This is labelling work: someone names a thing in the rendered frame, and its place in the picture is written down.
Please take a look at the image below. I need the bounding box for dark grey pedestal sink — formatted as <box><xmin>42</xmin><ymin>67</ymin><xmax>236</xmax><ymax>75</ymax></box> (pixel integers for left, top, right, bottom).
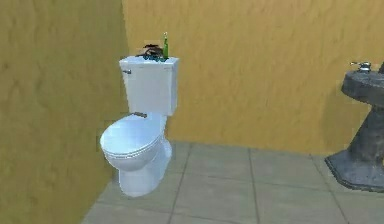
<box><xmin>324</xmin><ymin>63</ymin><xmax>384</xmax><ymax>193</ymax></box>

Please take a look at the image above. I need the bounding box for silver sink tap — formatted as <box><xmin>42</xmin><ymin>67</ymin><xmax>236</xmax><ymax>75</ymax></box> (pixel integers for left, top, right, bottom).
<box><xmin>349</xmin><ymin>61</ymin><xmax>372</xmax><ymax>73</ymax></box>

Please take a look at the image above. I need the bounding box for green bottle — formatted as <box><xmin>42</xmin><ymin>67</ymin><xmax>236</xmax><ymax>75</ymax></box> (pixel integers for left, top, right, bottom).
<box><xmin>162</xmin><ymin>31</ymin><xmax>170</xmax><ymax>61</ymax></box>

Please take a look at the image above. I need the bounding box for white toilet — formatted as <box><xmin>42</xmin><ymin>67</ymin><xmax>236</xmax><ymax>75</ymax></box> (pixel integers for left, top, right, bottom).
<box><xmin>99</xmin><ymin>55</ymin><xmax>180</xmax><ymax>198</ymax></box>

